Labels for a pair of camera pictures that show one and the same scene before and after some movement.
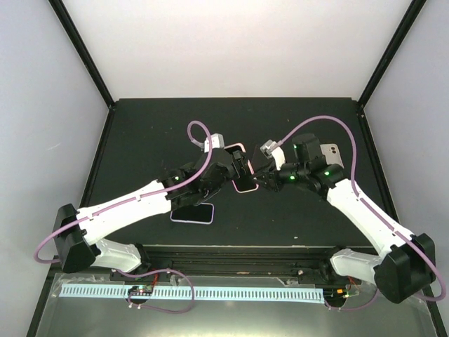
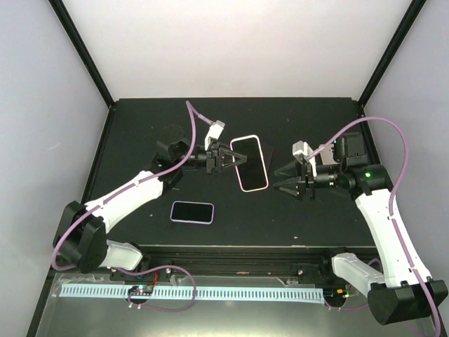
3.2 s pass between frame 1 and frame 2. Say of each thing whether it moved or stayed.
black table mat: stayed
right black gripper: moved
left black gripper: moved
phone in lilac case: stayed
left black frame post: stayed
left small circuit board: stayed
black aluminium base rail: stayed
